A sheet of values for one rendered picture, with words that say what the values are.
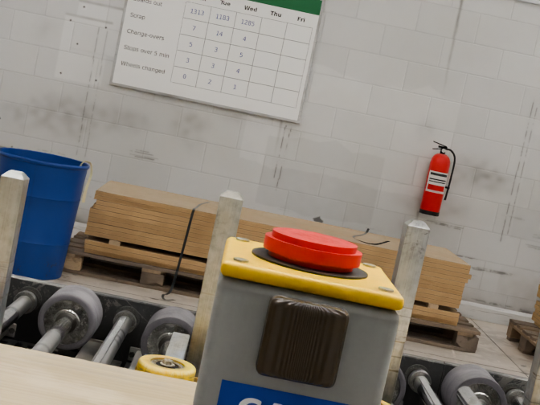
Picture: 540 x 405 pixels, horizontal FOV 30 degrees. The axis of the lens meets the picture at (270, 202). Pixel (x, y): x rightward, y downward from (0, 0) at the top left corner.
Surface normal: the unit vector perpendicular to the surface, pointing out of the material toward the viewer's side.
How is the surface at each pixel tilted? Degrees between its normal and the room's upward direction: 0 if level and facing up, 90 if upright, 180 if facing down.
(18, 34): 90
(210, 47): 90
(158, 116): 90
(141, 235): 90
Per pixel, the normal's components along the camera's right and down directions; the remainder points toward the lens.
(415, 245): 0.01, 0.10
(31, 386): 0.20, -0.97
